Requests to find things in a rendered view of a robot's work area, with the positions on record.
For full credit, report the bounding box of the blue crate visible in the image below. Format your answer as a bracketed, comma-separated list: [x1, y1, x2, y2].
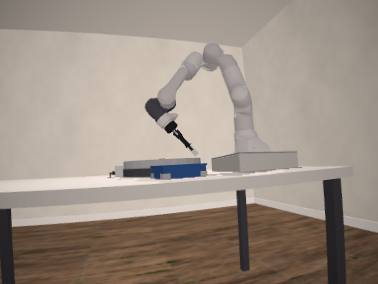
[150, 163, 208, 179]

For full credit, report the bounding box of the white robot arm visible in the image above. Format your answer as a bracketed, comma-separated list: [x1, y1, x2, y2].
[145, 42, 270, 153]

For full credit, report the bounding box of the grey round table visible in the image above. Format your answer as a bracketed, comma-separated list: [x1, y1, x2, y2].
[110, 158, 201, 177]

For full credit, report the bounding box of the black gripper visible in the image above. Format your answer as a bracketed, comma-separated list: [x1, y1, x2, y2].
[164, 121, 198, 156]

